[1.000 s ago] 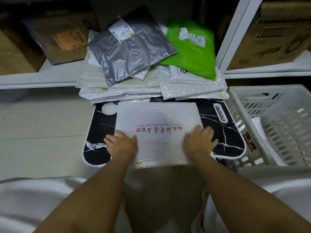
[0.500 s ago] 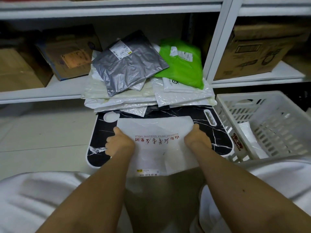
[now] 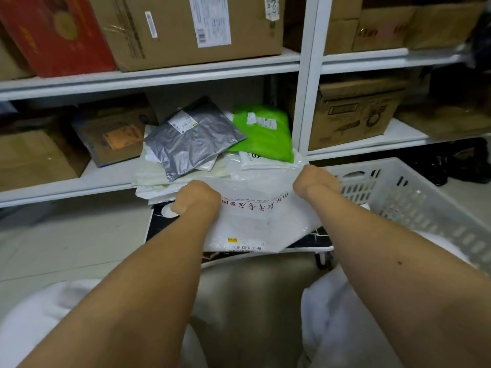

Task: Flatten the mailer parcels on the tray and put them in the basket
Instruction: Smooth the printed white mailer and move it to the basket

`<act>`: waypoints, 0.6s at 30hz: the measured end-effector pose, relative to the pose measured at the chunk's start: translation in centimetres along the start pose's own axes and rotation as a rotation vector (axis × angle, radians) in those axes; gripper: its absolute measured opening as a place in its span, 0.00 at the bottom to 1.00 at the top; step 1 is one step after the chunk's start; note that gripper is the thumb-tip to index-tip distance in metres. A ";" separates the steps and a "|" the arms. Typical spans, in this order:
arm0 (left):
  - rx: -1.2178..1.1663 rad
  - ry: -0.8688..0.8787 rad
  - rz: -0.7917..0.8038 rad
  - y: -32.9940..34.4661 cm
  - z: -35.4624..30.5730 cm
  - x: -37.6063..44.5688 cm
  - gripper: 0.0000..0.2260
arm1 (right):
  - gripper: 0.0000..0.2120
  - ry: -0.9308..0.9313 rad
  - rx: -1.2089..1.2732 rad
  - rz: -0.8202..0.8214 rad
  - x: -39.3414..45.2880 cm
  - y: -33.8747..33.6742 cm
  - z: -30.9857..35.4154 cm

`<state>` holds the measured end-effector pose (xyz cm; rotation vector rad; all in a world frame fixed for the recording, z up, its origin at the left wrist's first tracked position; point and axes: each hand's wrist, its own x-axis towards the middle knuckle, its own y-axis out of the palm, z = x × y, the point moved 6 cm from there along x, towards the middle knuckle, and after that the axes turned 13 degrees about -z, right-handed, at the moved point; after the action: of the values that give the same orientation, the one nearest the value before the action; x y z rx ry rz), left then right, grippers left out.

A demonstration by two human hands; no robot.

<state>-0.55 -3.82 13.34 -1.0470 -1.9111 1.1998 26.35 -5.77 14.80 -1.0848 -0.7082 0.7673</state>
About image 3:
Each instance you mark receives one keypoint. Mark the person's right hand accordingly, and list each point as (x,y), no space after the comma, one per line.
(314,180)

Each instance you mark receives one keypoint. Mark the person's left hand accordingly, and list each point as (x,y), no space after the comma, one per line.
(197,197)

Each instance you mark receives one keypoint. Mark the pile of white mailers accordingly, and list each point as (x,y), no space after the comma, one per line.
(153,176)

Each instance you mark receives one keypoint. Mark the grey poly mailer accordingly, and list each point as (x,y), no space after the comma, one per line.
(192,141)

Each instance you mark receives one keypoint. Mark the green poly mailer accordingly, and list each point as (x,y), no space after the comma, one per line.
(264,137)

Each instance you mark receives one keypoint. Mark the white mailer with red text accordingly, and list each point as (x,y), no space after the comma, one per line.
(261,222)

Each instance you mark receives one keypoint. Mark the white plastic basket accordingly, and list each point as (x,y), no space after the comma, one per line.
(414,203)

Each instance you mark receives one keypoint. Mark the white metal shelf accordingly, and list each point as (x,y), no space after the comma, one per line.
(96,180)

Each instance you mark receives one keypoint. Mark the person's right forearm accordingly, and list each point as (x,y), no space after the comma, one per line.
(402,287)

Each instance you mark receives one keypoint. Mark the person's left forearm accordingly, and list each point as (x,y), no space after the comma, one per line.
(134,295)

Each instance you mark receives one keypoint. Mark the person's white shorts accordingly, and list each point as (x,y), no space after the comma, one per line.
(345,321)

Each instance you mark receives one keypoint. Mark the black marble lap table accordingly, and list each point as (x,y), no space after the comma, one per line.
(157,226)

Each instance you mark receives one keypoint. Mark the cardboard box with black print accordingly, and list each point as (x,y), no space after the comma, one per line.
(353,114)

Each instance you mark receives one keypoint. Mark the cardboard box with orange label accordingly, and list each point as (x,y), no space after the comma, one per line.
(111,137)

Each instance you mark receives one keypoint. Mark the black plastic bag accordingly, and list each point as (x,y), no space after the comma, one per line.
(460,160)

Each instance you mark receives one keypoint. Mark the dark cardboard box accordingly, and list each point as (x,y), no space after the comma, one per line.
(449,118)

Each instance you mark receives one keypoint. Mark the large cardboard box white label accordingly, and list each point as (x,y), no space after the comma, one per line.
(172,34)

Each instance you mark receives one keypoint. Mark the plain brown cardboard box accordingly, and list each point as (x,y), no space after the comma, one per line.
(34,160)

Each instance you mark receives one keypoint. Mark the red box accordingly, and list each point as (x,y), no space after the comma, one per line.
(50,34)

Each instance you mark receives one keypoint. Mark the tan cardboard box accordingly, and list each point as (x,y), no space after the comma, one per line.
(11,65)

